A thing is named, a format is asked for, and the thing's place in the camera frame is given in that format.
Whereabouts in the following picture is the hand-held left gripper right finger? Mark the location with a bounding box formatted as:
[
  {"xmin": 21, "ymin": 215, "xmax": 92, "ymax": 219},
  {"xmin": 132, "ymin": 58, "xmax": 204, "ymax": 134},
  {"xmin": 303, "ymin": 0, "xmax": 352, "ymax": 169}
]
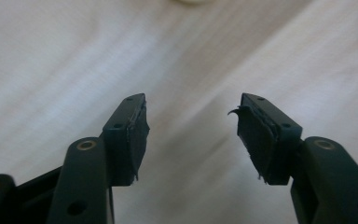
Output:
[{"xmin": 227, "ymin": 92, "xmax": 304, "ymax": 187}]

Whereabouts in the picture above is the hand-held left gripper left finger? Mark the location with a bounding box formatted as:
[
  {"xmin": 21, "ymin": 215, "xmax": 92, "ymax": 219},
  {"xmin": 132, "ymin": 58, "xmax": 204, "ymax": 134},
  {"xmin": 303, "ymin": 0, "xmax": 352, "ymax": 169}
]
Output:
[{"xmin": 102, "ymin": 92, "xmax": 151, "ymax": 188}]

